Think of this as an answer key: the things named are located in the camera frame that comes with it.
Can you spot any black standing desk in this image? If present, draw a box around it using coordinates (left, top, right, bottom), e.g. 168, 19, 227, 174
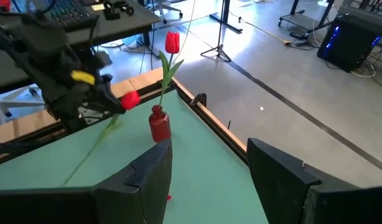
208, 0, 244, 34

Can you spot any black computer tower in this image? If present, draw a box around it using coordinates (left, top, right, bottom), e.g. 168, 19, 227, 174
316, 14, 382, 73

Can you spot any teal table mat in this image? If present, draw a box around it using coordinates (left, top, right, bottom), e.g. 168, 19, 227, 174
0, 88, 269, 224

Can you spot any red ribbed vase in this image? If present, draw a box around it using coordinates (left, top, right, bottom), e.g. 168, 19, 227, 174
148, 105, 172, 144

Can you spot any black table clamp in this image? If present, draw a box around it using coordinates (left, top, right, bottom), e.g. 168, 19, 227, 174
189, 92, 208, 108

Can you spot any yellow tape label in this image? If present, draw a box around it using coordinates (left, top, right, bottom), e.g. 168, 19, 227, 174
70, 70, 96, 87

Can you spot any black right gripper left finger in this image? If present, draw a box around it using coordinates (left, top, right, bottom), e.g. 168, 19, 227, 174
0, 139, 174, 224

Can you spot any black tripod stand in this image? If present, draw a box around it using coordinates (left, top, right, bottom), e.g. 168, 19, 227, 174
199, 0, 233, 63

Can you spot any black C-clamp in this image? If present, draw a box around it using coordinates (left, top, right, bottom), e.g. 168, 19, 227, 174
114, 0, 136, 16
102, 1, 122, 21

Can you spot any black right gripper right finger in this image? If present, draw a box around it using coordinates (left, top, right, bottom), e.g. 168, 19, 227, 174
247, 138, 382, 224

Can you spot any black keyboard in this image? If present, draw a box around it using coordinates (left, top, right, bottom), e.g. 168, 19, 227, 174
41, 0, 100, 32

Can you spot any white chair base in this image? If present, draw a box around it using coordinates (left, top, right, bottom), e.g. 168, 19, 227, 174
0, 83, 46, 126

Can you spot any black rolling stand base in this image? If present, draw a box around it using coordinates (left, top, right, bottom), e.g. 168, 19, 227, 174
277, 0, 337, 32

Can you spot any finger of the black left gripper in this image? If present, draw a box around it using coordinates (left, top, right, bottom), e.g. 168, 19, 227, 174
94, 82, 125, 114

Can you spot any red artificial tulip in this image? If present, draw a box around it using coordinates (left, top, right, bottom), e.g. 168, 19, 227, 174
158, 30, 185, 108
62, 90, 142, 187

